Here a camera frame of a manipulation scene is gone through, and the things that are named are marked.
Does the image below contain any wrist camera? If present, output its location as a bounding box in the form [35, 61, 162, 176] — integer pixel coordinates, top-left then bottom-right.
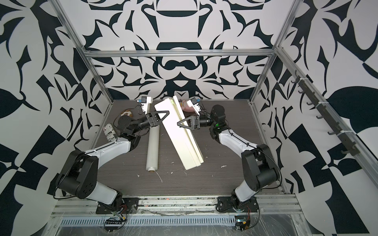
[137, 96, 153, 114]
[187, 98, 201, 116]

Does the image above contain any cream dispenser lid with label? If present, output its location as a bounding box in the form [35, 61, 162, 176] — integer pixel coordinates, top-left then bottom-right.
[173, 96, 204, 167]

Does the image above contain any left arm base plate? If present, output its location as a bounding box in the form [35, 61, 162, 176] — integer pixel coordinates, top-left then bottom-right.
[95, 197, 140, 215]

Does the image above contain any brown white plush toy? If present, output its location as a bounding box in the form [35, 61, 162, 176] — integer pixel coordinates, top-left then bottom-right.
[120, 110, 133, 118]

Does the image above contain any plastic wrap roll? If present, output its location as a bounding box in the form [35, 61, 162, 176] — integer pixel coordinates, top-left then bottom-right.
[146, 126, 160, 172]

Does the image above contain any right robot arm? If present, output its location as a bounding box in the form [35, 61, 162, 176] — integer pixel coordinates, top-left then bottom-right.
[177, 105, 282, 212]

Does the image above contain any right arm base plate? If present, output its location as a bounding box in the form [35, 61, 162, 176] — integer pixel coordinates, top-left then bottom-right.
[216, 196, 259, 213]

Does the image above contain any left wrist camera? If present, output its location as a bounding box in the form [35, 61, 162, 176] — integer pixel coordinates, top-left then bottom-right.
[137, 96, 153, 114]

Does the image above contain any circuit board with wires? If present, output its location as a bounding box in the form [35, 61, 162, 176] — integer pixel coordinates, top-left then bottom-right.
[235, 215, 251, 232]
[103, 217, 127, 232]

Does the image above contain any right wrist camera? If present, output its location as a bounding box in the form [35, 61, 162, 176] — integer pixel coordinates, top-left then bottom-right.
[187, 98, 201, 116]

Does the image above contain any cream dispenser base tray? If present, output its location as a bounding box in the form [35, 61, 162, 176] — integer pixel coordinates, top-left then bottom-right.
[155, 98, 196, 170]

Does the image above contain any small white printed package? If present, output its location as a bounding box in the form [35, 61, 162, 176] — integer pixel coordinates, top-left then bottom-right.
[103, 124, 118, 142]

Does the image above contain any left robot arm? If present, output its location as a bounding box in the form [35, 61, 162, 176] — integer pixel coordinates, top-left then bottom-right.
[56, 111, 170, 211]

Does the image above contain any right circuit board with wires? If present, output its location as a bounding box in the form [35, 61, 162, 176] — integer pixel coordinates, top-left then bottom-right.
[235, 215, 251, 232]

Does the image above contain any left circuit board with wires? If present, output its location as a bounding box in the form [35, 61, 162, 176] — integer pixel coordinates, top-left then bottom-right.
[103, 217, 127, 232]

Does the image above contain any pink plush toy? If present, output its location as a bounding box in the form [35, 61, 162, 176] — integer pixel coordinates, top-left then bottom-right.
[180, 100, 195, 113]

